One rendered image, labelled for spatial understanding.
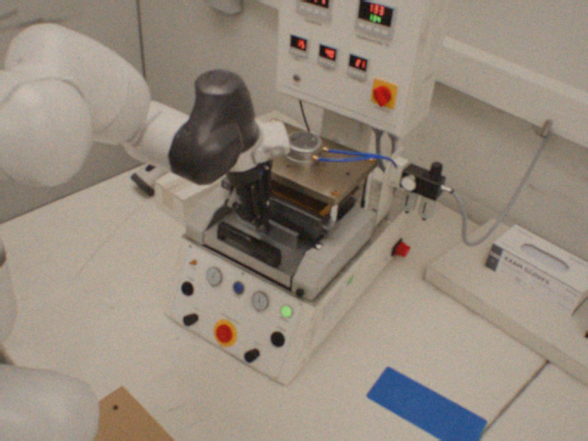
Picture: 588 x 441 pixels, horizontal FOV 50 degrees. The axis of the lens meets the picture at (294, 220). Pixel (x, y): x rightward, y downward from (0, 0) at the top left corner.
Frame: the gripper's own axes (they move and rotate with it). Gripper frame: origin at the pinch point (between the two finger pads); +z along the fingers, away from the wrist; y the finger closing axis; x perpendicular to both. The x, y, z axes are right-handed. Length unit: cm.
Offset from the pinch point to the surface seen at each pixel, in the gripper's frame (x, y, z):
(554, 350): 60, -18, 32
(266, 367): 11.5, 20.4, 19.6
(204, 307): -6.7, 16.9, 16.1
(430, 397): 42, 7, 27
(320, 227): 11.6, -4.5, 0.1
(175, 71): -111, -77, 68
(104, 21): -138, -73, 48
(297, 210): 5.8, -5.0, -1.3
